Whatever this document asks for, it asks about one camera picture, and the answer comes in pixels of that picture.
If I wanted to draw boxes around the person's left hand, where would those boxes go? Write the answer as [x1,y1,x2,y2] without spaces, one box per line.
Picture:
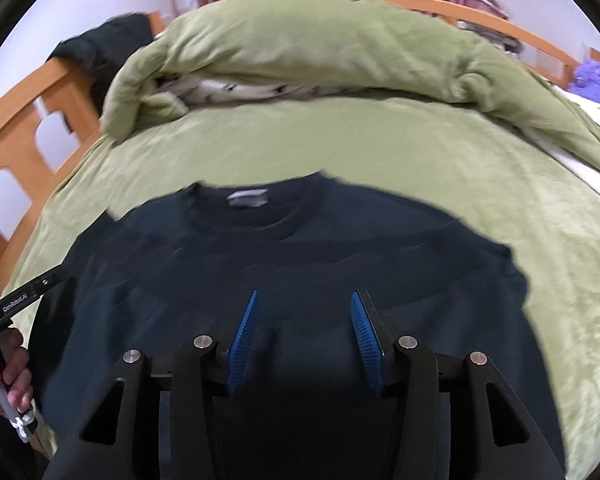
[0,328,33,417]

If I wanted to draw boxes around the green plush bed sheet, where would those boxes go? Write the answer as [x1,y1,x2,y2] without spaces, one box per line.
[10,92,600,479]

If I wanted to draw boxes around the green folded duvet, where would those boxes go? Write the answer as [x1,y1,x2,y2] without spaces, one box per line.
[100,0,600,171]

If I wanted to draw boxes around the black garment on headboard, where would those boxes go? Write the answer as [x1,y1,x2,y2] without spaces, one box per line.
[48,13,155,114]

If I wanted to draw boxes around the wooden bed frame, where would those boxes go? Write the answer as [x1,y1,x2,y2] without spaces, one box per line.
[0,0,600,291]

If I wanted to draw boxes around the dark navy sweatshirt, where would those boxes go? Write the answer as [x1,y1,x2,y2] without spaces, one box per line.
[29,174,565,457]

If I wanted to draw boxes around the purple plush toy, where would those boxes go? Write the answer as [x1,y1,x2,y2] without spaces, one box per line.
[568,60,600,104]

